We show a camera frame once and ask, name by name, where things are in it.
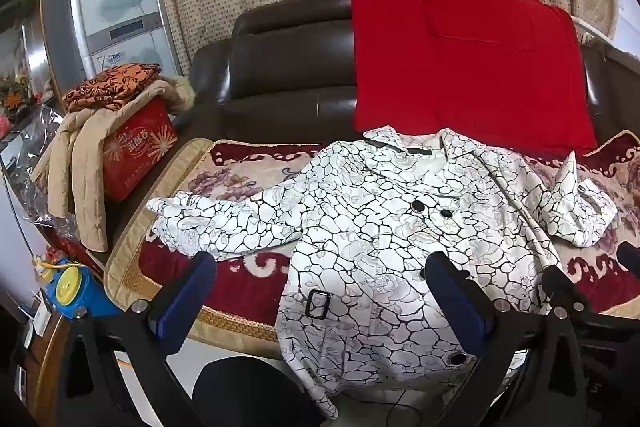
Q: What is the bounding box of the black round stool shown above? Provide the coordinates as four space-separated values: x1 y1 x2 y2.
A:
192 356 326 427

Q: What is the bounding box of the black cable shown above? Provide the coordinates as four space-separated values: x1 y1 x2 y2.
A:
385 387 426 427

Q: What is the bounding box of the clear plastic wrap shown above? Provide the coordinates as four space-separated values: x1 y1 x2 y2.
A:
0 107 81 248

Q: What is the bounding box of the beige padded jacket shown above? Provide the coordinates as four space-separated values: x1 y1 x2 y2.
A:
30 77 196 254

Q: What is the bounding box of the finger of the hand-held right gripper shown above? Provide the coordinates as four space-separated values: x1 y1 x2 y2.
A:
541 264 593 314
617 243 640 269

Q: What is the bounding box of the orange patterned cloth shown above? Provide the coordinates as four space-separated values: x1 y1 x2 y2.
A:
62 63 163 112

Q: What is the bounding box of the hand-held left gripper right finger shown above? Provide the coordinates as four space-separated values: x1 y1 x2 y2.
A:
426 251 592 427

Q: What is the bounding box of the floral sofa mat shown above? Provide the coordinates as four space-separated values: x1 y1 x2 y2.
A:
104 129 640 348

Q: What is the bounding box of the flower bouquet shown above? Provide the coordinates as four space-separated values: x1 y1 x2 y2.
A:
0 72 38 122

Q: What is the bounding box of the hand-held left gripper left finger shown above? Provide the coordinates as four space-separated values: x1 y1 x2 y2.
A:
55 251 218 427

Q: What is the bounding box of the red gift box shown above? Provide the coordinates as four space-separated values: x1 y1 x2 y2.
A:
102 99 179 202

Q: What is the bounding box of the blue and yellow toy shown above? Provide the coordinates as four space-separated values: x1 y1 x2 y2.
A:
32 254 121 320

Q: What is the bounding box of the red blanket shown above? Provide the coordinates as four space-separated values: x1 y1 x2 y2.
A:
350 0 598 155

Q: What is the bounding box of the white black-patterned coat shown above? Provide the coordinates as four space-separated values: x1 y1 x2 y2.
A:
146 127 619 420

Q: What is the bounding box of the brown leather sofa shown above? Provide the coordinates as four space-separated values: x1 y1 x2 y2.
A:
105 0 640 268

